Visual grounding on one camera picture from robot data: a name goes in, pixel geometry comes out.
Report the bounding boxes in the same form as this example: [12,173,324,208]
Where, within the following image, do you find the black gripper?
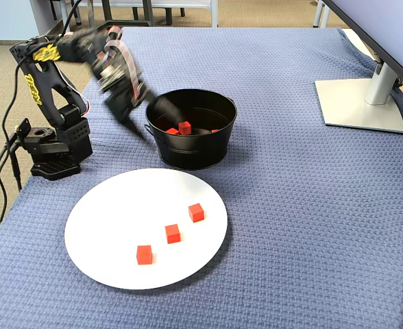
[93,54,185,141]

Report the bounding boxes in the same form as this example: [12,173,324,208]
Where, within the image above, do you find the white round plate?
[63,167,229,291]

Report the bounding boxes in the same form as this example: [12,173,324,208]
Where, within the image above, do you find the black metal bucket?
[143,88,239,171]

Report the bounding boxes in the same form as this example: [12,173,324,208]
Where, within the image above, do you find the black chair legs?
[49,0,83,25]
[132,0,186,26]

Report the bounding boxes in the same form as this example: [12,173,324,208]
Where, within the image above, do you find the blue woven table cloth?
[0,25,403,329]

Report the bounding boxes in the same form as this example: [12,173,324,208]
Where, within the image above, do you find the white table legs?
[313,0,332,28]

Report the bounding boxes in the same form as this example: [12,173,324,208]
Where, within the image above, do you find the silver monitor stand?
[314,51,403,134]

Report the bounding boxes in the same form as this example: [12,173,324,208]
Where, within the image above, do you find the computer monitor screen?
[323,0,403,90]

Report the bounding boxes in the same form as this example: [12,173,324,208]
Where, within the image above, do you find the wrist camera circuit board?
[98,63,125,92]

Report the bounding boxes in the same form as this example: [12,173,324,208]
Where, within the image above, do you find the thin black camera cable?
[0,0,83,234]

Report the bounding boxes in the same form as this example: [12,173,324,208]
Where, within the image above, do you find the black cable with plug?
[9,149,23,192]

